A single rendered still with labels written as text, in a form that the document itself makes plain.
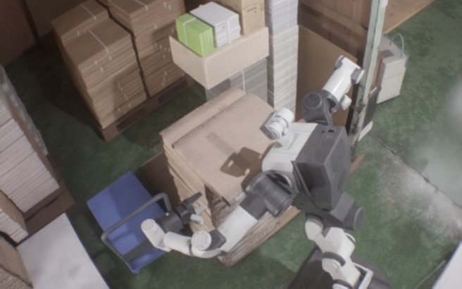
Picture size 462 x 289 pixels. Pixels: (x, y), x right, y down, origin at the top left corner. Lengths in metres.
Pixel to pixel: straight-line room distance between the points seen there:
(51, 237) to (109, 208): 0.62
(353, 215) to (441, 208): 1.61
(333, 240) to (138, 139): 2.03
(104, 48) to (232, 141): 1.56
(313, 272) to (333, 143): 1.19
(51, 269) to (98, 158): 1.18
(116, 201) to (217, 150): 1.27
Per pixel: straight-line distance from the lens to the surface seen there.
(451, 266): 0.68
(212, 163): 1.61
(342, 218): 1.56
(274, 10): 2.04
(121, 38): 2.93
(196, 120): 1.83
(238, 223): 1.28
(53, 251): 2.90
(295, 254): 2.58
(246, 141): 1.66
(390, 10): 5.09
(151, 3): 2.94
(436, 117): 3.70
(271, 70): 2.31
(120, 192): 2.76
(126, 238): 2.56
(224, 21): 1.86
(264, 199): 1.28
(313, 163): 1.28
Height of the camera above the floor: 2.40
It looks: 50 degrees down
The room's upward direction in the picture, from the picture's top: 5 degrees counter-clockwise
